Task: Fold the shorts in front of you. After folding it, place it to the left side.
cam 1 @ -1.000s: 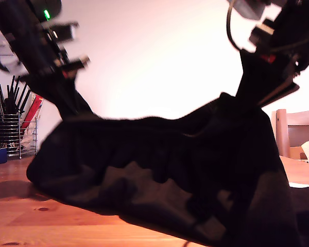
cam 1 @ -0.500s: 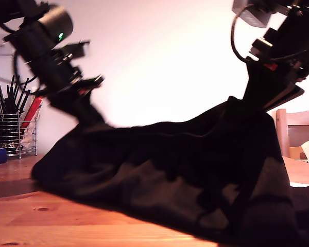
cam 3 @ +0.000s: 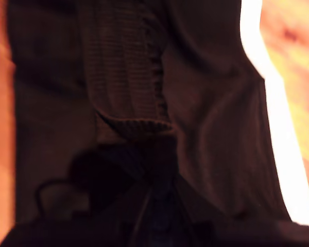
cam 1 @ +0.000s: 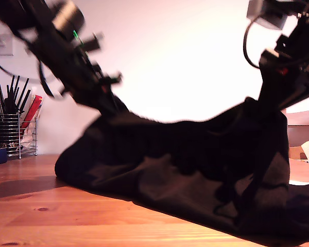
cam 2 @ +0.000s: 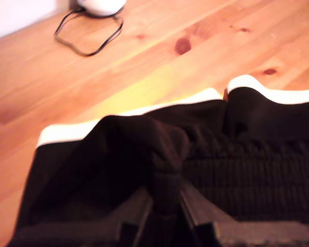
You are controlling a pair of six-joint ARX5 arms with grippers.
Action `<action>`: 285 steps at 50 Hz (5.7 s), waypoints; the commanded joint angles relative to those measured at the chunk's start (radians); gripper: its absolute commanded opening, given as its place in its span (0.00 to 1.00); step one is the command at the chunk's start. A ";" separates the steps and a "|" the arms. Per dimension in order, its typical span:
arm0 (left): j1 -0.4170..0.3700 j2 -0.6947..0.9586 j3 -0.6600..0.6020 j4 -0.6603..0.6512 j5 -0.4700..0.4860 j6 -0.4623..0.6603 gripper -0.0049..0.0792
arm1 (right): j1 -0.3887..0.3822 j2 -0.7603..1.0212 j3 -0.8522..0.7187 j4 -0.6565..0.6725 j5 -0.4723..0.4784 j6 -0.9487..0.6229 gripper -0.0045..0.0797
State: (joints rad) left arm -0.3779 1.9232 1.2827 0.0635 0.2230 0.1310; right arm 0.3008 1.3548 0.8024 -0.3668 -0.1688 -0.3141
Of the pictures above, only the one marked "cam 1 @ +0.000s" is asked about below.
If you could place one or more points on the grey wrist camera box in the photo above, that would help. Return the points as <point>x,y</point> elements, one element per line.
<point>267,15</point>
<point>67,16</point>

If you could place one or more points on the brown wooden chair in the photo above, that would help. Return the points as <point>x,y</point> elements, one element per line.
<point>304,118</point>

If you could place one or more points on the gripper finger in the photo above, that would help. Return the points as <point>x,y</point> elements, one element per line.
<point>113,99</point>
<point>293,92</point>
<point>270,85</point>
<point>100,105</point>

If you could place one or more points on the white wall light switch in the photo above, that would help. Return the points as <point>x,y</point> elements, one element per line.
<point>5,49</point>

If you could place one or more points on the white plastic wrapper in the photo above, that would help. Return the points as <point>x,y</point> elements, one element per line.
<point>30,137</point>

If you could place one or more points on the small cardboard box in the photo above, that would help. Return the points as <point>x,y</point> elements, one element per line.
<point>295,153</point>

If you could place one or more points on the red paper packet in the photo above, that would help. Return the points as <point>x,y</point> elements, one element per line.
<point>33,110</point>

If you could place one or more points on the black shorts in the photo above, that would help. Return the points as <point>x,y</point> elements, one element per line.
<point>170,154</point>

